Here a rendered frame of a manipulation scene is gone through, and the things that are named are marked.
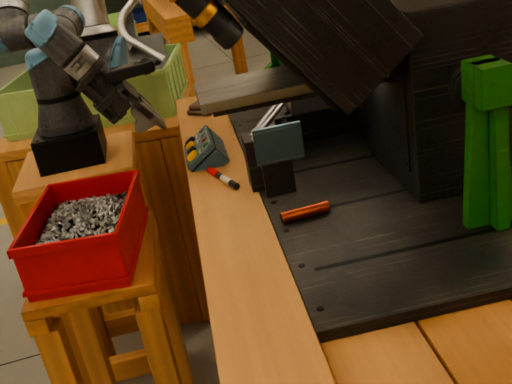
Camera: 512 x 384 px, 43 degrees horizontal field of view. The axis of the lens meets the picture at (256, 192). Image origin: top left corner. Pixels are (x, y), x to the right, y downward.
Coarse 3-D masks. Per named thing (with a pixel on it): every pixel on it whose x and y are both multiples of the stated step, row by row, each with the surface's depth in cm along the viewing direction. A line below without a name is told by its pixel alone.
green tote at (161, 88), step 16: (176, 48) 248; (176, 64) 244; (16, 80) 244; (128, 80) 221; (144, 80) 221; (160, 80) 221; (176, 80) 239; (0, 96) 224; (16, 96) 224; (32, 96) 224; (144, 96) 223; (160, 96) 223; (176, 96) 235; (0, 112) 227; (16, 112) 227; (32, 112) 227; (96, 112) 226; (128, 112) 226; (160, 112) 225; (176, 112) 231; (16, 128) 229; (32, 128) 229
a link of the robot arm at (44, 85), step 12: (36, 48) 172; (36, 60) 168; (48, 60) 168; (36, 72) 169; (48, 72) 169; (60, 72) 169; (36, 84) 171; (48, 84) 170; (60, 84) 171; (72, 84) 172; (36, 96) 174; (48, 96) 172; (60, 96) 172
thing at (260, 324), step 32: (192, 128) 176; (224, 128) 172; (192, 192) 138; (224, 192) 135; (256, 192) 132; (224, 224) 122; (256, 224) 120; (224, 256) 111; (256, 256) 109; (224, 288) 102; (256, 288) 101; (288, 288) 99; (224, 320) 94; (256, 320) 93; (288, 320) 92; (224, 352) 88; (256, 352) 87; (288, 352) 86; (320, 352) 85
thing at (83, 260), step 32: (64, 192) 150; (96, 192) 151; (128, 192) 138; (32, 224) 135; (64, 224) 136; (96, 224) 135; (128, 224) 133; (32, 256) 123; (64, 256) 123; (96, 256) 123; (128, 256) 128; (32, 288) 126; (64, 288) 126; (96, 288) 126
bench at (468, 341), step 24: (456, 312) 91; (480, 312) 90; (504, 312) 89; (360, 336) 89; (384, 336) 88; (408, 336) 88; (432, 336) 87; (456, 336) 86; (480, 336) 85; (504, 336) 85; (336, 360) 86; (360, 360) 85; (384, 360) 84; (408, 360) 83; (432, 360) 83; (456, 360) 82; (480, 360) 81; (504, 360) 81
